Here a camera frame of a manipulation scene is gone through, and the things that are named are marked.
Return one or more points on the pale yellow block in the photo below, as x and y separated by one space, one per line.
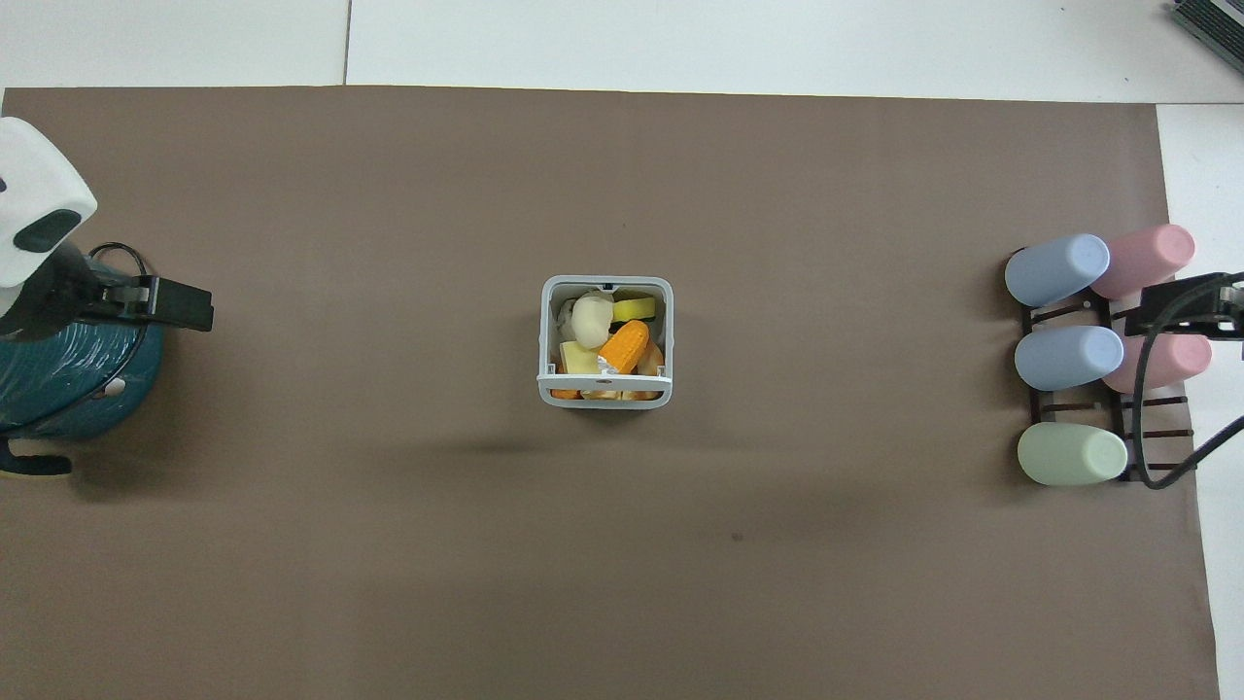
577 360

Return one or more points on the blue plastic cup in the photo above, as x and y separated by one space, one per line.
1067 358
1054 270

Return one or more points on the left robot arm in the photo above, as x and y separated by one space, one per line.
41 170

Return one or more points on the grey ribbed device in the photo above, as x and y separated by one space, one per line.
1213 21

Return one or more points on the orange toy corn cob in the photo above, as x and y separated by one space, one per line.
625 347

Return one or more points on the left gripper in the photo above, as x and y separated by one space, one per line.
49 297

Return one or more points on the yellow sponge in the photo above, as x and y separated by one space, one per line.
635 309

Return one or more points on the teal pot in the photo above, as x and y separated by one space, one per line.
68 374

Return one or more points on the green plastic cup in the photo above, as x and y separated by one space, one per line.
1069 454

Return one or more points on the pink plastic cup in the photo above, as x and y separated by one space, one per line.
1152 255
1171 362

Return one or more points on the black cup rack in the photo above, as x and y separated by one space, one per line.
1158 431

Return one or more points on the white plastic basket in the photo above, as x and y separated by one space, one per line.
605 399

